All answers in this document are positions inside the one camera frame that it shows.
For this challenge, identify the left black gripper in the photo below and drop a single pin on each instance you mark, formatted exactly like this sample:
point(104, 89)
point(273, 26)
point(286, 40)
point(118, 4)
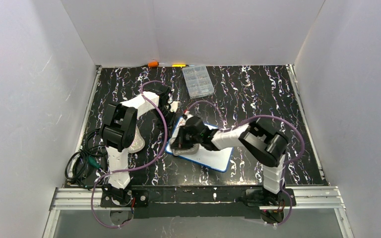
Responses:
point(169, 116)

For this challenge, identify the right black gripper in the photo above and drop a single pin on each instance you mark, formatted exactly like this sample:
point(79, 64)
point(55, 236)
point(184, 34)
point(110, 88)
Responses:
point(180, 140)

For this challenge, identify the silver mesh eraser pad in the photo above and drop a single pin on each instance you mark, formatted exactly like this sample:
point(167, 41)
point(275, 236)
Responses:
point(138, 142)
point(179, 152)

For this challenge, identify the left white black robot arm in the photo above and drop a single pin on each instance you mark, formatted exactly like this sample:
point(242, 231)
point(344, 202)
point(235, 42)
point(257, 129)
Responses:
point(119, 129)

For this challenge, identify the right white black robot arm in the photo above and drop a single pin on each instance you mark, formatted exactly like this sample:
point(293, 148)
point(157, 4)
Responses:
point(266, 145)

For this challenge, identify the clear plastic screw box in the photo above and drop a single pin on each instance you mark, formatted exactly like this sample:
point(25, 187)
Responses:
point(198, 81)

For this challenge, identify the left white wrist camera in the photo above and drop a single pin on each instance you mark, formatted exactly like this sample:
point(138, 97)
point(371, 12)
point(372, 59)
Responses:
point(174, 106)

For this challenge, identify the yellow handled tool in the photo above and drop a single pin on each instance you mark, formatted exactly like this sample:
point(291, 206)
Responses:
point(179, 65)

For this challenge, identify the orange handled tool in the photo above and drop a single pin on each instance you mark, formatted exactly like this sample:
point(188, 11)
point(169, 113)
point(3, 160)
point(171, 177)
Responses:
point(153, 64)

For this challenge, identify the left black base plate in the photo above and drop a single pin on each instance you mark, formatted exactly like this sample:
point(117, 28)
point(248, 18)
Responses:
point(124, 198)

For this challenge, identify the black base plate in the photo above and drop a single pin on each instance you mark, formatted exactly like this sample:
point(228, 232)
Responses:
point(262, 197)
point(124, 198)

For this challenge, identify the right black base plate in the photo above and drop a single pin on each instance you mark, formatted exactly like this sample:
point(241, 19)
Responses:
point(262, 197)

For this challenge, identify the aluminium rail frame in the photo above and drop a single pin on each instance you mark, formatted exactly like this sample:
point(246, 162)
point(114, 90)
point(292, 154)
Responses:
point(196, 201)

